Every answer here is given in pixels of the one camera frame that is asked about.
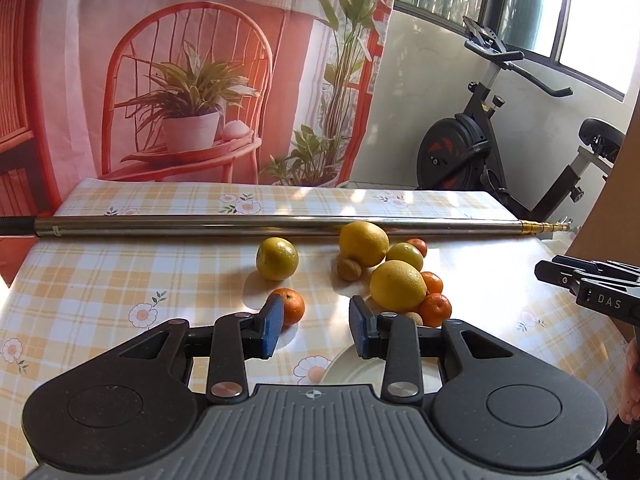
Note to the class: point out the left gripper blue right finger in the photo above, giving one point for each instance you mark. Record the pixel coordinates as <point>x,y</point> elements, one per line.
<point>400,343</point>

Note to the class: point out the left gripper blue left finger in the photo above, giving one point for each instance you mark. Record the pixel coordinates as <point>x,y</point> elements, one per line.
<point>232,340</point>

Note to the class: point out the small brown longan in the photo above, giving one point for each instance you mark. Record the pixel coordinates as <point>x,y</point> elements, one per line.
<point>416,317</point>
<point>347,269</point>

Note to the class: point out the orange mandarin front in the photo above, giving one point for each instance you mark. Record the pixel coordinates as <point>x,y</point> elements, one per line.
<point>434,309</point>

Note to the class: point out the orange mandarin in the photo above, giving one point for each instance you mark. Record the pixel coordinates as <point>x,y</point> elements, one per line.
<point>433,282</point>
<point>419,244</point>
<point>434,309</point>
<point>294,306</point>

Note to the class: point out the large yellow grapefruit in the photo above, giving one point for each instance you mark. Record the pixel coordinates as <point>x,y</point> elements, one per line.
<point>396,286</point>

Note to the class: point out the yellow green round citrus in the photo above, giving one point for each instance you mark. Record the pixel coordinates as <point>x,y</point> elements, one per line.
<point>276,259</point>

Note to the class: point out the greenish yellow citrus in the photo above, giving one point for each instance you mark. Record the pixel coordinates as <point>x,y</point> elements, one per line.
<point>407,253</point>

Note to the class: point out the large yellow lemon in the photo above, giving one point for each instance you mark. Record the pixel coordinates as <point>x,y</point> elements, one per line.
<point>363,242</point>

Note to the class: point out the person right hand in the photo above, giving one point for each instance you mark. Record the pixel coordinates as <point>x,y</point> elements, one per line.
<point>629,409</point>

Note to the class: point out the wooden door panel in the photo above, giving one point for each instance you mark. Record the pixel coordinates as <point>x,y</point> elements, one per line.
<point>612,229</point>

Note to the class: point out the beige round plate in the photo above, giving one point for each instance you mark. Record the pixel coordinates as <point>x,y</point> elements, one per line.
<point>372,372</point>

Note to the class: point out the yellow plaid floral tablecloth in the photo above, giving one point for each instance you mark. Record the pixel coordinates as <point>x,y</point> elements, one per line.
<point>73,300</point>

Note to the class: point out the long steel telescopic pole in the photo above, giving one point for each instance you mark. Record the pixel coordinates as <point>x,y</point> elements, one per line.
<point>224,225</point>

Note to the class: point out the printed room backdrop cloth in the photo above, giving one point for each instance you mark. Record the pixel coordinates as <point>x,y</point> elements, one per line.
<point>230,91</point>

